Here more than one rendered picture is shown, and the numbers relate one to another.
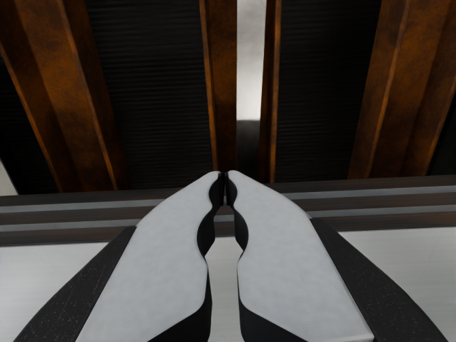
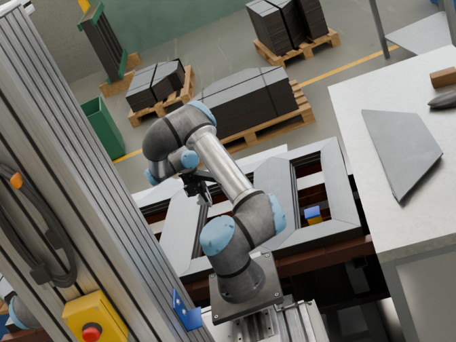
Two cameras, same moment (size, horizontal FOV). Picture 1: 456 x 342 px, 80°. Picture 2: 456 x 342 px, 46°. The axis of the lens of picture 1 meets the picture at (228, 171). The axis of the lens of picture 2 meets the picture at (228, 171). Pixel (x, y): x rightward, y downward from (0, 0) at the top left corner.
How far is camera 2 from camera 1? 2.31 m
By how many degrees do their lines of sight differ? 59
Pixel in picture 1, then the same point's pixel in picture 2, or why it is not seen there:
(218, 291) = (184, 222)
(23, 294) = (191, 200)
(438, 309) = (169, 254)
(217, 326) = (174, 224)
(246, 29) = not seen: hidden behind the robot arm
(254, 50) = not seen: hidden behind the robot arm
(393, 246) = (191, 239)
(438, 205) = (197, 246)
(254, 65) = not seen: hidden behind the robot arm
